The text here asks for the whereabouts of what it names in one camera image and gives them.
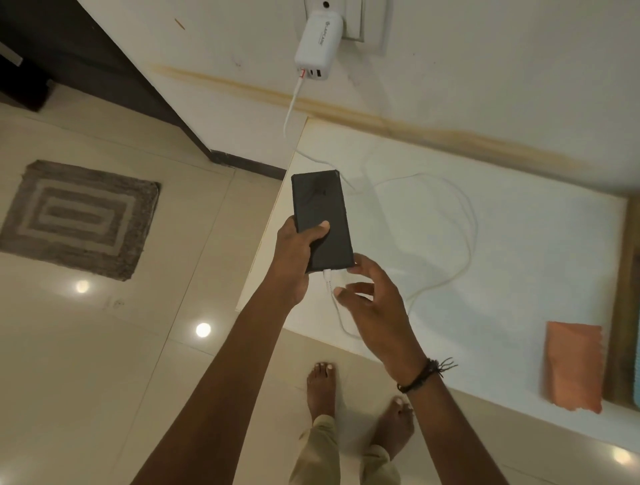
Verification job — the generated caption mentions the person's left hand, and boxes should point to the person's left hand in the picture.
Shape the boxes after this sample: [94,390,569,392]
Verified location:
[269,216,332,308]

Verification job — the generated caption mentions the person's right hand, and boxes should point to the person's right hand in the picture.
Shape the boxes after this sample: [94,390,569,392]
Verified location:
[333,253,429,386]

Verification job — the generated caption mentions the black smartphone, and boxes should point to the black smartphone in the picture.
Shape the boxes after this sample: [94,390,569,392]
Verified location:
[291,169,355,274]

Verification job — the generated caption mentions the person's left forearm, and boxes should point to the person's left forearm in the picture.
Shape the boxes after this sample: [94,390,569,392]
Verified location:
[131,292,312,485]

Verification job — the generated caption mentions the person's right forearm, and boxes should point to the person's right forearm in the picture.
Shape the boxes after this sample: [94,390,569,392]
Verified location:
[398,369,512,485]

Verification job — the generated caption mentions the black thread wristband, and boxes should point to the black thread wristband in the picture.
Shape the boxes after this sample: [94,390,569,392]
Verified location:
[396,357,459,394]

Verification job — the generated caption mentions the person's left foot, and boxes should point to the person's left foot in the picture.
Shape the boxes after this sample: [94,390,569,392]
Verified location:
[306,362,338,421]

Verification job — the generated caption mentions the person's foot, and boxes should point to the person's foot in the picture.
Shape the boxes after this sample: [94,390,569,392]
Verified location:
[306,362,338,421]
[372,396,416,461]

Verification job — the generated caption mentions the person's right foot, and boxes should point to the person's right foot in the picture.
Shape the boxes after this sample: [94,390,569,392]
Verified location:
[372,396,416,461]

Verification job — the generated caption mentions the beige trousers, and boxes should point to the beige trousers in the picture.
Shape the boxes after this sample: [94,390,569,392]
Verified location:
[288,414,402,485]

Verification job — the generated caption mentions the white multi-port charger adapter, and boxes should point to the white multi-port charger adapter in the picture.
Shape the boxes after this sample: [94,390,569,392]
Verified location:
[294,10,345,82]

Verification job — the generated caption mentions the orange cloth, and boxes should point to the orange cloth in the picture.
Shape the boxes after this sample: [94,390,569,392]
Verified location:
[542,321,605,415]

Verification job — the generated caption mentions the grey patterned door mat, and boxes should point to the grey patterned door mat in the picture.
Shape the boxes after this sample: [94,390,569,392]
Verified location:
[0,159,162,282]

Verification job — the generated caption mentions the white charging cable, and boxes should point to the white charging cable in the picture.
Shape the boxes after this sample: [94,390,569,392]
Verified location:
[283,69,477,341]

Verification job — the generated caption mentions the white wall socket plate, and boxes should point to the white wall socket plate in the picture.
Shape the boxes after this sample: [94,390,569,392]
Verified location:
[303,0,391,44]

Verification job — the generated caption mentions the light wooden frame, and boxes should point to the light wooden frame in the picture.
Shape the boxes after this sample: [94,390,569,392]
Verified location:
[602,192,640,408]

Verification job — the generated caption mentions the dark wooden door frame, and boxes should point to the dark wooden door frame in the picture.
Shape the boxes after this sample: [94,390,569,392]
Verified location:
[0,0,287,181]

